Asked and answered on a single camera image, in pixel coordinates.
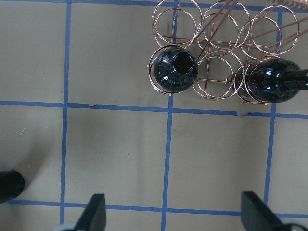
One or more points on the dark wine bottle in basket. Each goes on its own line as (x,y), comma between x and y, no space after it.
(175,70)

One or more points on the dark wine bottle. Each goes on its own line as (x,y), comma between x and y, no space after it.
(12,184)
(175,70)

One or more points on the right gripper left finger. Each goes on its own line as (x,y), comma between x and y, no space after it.
(93,217)

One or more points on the copper wire wine basket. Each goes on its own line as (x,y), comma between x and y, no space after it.
(226,40)

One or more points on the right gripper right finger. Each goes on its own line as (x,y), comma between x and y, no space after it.
(256,216)

